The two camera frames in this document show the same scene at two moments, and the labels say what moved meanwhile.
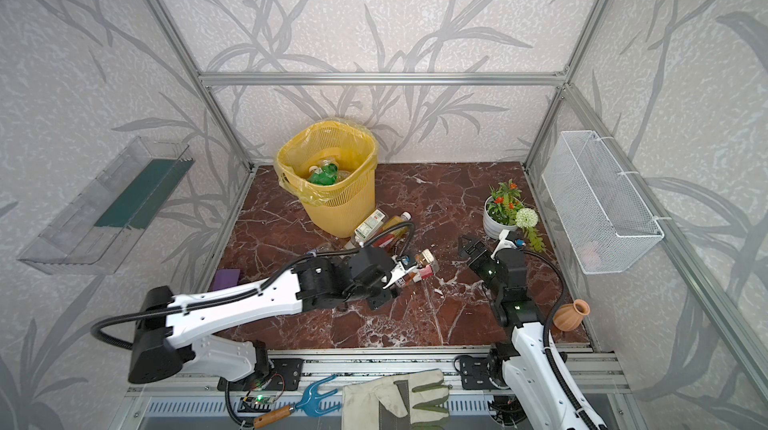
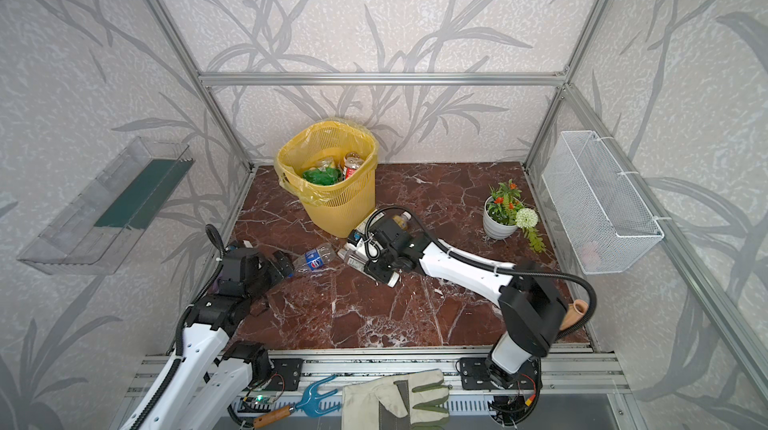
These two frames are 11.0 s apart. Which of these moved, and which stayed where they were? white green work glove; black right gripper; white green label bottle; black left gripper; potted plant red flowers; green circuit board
Moved: black right gripper; black left gripper
Stayed: white green label bottle; white green work glove; green circuit board; potted plant red flowers
